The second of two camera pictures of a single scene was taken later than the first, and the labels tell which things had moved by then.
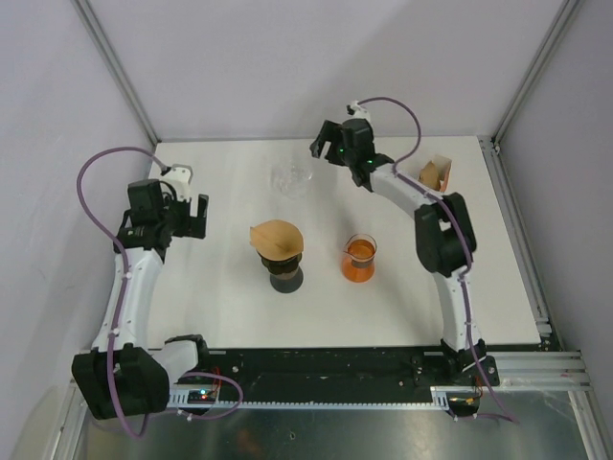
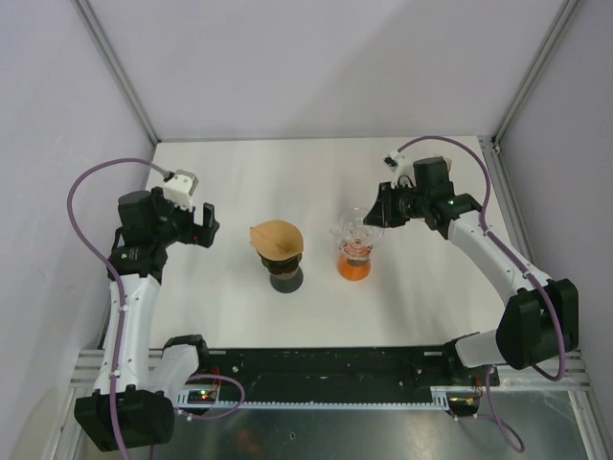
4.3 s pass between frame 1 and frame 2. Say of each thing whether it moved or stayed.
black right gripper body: moved
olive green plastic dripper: stayed
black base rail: stayed
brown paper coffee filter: stayed
